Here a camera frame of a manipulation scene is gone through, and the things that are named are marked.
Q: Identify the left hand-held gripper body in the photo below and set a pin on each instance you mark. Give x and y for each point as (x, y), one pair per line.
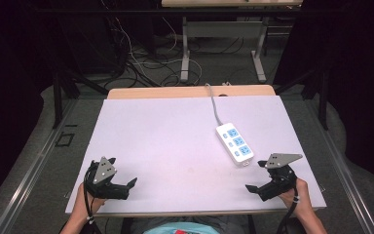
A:
(102, 172)

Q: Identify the person's right hand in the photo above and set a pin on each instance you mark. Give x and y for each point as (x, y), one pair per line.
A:
(300, 198)

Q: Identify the black metal stand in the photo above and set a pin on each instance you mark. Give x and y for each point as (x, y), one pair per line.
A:
(58, 97)
(321, 97)

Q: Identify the wooden table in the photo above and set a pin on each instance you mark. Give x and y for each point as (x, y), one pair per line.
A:
(175, 92)

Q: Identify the person's light blue shirt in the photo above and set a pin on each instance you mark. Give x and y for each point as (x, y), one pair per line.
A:
(181, 230)

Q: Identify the white table mat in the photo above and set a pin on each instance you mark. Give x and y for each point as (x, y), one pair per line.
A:
(175, 146)

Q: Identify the metal floor rail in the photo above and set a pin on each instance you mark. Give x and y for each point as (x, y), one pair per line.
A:
(32, 169)
(344, 169)

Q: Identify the white power strip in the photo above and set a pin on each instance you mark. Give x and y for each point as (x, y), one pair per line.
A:
(235, 144)

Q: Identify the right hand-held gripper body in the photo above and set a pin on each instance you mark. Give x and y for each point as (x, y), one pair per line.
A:
(277, 182)

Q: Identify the white metal desk frame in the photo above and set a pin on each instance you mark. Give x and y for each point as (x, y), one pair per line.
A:
(224, 29)

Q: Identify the person's left hand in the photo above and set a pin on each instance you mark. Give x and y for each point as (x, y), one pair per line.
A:
(84, 204)

